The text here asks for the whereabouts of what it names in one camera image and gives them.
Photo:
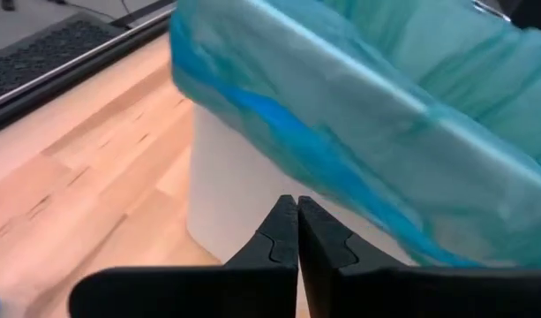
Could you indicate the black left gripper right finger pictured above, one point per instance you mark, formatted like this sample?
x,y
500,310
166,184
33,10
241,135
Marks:
x,y
327,247

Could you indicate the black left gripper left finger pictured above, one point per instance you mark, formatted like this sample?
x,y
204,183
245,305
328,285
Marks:
x,y
276,238

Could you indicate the white plastic trash bin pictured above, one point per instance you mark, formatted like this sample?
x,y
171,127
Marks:
x,y
226,190

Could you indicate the teal umbrella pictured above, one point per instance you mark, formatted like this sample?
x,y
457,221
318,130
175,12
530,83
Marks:
x,y
385,123

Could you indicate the black rubber floor mat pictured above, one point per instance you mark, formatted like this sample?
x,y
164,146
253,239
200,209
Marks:
x,y
40,57

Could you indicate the black handheld device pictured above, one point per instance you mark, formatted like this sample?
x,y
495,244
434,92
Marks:
x,y
7,4

